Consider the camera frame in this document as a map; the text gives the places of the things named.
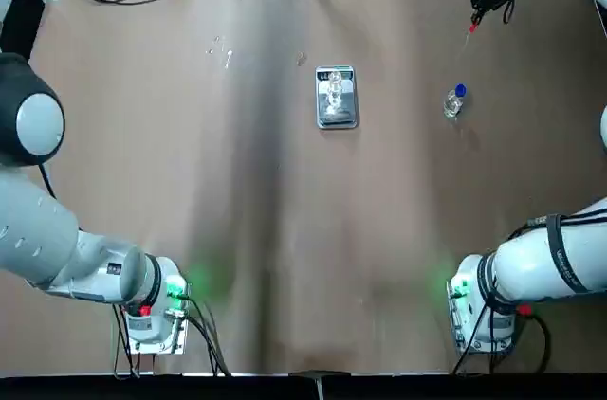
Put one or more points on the red bulb glass dropper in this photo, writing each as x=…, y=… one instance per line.
x=472, y=29

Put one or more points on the clear glass bottle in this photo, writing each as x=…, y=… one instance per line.
x=335, y=92

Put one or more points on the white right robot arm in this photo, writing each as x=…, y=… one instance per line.
x=545, y=253

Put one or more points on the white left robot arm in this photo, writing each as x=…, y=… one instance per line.
x=38, y=229

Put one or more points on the clear dropper bottle blue cap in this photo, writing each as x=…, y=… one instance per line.
x=453, y=103

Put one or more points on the silver electronic balance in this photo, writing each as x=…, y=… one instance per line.
x=352, y=92

